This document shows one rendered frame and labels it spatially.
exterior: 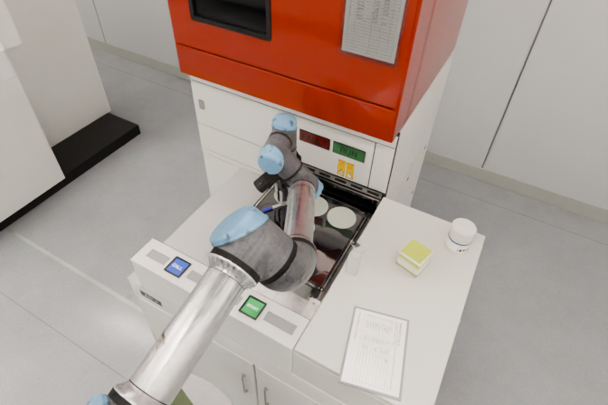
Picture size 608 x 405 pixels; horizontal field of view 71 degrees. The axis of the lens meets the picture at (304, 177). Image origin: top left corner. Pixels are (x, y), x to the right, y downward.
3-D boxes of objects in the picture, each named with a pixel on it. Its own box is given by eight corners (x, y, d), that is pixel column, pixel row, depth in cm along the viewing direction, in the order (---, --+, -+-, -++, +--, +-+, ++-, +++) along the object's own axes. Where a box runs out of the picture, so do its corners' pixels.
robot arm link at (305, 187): (330, 298, 89) (330, 176, 131) (295, 268, 85) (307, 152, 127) (289, 321, 94) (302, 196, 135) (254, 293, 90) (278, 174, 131)
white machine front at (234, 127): (205, 148, 186) (192, 64, 159) (381, 220, 158) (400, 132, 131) (201, 152, 184) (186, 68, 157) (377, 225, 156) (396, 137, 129)
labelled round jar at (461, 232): (447, 234, 135) (455, 214, 128) (470, 243, 132) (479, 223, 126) (441, 249, 130) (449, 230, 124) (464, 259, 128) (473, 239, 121)
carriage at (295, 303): (220, 261, 139) (219, 256, 137) (320, 312, 126) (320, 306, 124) (204, 279, 133) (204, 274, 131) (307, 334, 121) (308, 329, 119)
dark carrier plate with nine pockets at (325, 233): (281, 179, 162) (281, 178, 161) (365, 213, 150) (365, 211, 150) (227, 240, 139) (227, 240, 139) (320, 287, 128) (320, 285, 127)
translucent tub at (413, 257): (408, 250, 130) (413, 236, 125) (429, 265, 126) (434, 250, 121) (394, 265, 126) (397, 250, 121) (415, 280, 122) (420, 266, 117)
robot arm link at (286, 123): (266, 124, 124) (275, 108, 130) (268, 153, 131) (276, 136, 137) (292, 128, 123) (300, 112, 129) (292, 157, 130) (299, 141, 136)
